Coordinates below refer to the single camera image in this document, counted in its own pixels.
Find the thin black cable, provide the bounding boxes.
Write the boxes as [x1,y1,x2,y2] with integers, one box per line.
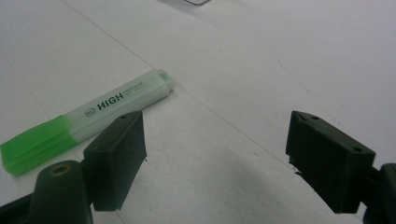
[183,0,214,7]

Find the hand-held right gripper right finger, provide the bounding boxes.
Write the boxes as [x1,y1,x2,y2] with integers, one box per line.
[285,110,377,215]

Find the green highlighter pen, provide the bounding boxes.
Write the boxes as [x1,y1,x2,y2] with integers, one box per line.
[0,68,176,177]

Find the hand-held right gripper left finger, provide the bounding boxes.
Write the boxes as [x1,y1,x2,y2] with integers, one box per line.
[81,109,148,212]

